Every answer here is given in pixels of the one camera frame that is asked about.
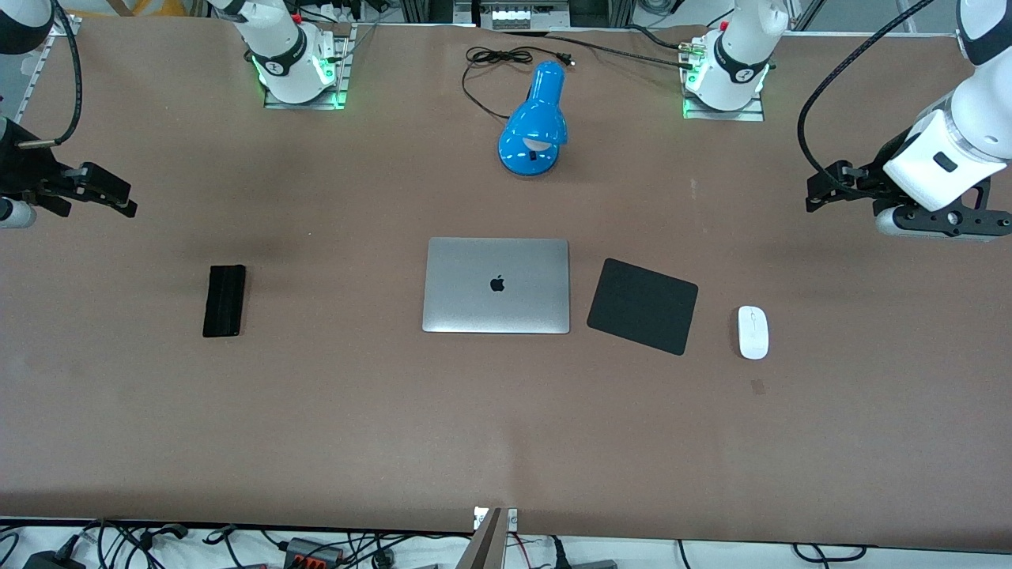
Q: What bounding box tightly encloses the black phone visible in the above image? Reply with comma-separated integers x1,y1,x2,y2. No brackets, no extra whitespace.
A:
202,264,247,339

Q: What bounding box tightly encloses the white computer mouse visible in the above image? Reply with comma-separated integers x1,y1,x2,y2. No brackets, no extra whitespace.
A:
737,305,770,361

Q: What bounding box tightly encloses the black mouse pad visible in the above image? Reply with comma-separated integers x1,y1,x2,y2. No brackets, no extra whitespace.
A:
587,258,700,356

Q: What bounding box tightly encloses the blue desk lamp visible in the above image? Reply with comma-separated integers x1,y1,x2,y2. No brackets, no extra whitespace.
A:
498,61,568,177

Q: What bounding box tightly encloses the white power strip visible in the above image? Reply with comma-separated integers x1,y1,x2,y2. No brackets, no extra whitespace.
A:
490,6,548,31

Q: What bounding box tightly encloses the silver laptop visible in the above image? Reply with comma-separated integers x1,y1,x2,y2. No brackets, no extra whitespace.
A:
421,237,571,335

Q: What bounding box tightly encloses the black power adapter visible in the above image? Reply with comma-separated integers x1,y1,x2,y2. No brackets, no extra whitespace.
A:
22,549,86,569

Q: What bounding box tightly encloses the black orange connector block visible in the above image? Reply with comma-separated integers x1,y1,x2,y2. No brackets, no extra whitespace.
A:
285,537,346,569

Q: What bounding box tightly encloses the grey aluminium bar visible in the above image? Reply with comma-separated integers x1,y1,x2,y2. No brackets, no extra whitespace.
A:
457,508,507,569

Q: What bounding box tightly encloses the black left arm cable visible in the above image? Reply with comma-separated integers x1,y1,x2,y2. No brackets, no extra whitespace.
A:
797,0,938,190

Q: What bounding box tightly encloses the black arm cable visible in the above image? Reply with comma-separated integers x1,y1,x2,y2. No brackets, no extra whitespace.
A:
797,0,938,190
17,0,84,149

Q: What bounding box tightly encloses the perforated metal table rail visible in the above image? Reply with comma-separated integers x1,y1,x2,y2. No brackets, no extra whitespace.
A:
14,14,81,121

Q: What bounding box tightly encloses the black left camera bracket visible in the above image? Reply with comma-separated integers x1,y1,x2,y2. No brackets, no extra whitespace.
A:
893,178,1012,236

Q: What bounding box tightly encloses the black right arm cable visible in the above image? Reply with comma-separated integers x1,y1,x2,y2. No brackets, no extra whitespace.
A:
17,0,84,149

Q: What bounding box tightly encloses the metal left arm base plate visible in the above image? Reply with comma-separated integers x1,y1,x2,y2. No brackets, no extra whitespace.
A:
682,38,766,122

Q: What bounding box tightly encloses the black thick power cable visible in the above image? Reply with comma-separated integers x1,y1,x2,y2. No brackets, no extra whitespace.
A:
506,25,697,72

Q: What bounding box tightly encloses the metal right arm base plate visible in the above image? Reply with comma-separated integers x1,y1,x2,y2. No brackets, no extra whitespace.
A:
263,22,350,111

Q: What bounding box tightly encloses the black lamp cord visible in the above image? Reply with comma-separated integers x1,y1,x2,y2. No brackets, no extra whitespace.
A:
463,46,576,121

